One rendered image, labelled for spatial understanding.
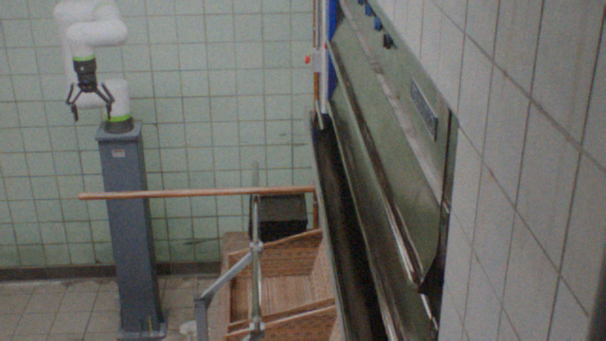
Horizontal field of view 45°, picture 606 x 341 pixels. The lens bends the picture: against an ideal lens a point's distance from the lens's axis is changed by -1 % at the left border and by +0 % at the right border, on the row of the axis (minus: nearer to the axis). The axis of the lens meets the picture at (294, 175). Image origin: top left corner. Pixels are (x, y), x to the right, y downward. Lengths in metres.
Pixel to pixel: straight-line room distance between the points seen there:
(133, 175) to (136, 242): 0.38
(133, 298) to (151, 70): 1.24
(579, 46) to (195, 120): 3.50
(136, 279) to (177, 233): 0.62
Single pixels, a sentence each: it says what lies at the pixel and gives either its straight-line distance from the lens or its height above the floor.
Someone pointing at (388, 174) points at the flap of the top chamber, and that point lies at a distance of 1.84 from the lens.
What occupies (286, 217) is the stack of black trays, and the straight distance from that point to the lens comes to 3.54.
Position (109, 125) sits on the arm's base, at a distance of 3.65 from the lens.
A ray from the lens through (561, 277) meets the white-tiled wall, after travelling 0.87.
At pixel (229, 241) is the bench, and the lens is 3.85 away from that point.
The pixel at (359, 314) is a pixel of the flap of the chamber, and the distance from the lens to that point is 1.91.
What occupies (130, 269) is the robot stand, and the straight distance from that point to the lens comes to 3.97.
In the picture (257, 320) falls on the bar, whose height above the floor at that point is 1.18.
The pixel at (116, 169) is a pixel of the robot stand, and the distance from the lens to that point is 3.70.
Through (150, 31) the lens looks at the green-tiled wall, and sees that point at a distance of 4.05.
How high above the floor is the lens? 2.55
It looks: 26 degrees down
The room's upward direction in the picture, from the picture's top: 1 degrees counter-clockwise
